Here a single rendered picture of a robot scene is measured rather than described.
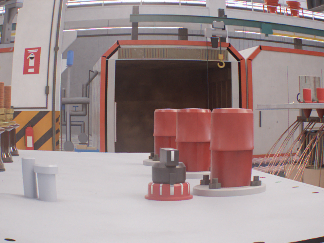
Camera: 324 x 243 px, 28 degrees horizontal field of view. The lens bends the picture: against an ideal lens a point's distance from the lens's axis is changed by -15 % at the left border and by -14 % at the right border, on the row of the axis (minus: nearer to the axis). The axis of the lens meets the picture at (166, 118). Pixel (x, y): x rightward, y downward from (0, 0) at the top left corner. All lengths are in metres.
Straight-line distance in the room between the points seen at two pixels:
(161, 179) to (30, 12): 10.82
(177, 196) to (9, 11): 0.59
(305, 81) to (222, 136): 3.30
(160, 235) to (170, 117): 1.04
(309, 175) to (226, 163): 2.95
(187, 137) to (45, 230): 0.76
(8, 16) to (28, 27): 10.38
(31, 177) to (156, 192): 0.20
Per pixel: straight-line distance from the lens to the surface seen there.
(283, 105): 4.16
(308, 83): 4.39
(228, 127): 1.11
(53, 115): 11.61
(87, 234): 0.72
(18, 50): 11.75
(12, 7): 1.40
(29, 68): 11.70
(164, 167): 1.06
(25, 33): 11.77
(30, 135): 11.53
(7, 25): 1.41
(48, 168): 0.97
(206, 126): 1.44
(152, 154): 1.82
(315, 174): 4.00
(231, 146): 1.11
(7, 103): 1.96
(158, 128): 1.76
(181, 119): 1.44
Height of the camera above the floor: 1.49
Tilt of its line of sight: 1 degrees down
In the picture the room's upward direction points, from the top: straight up
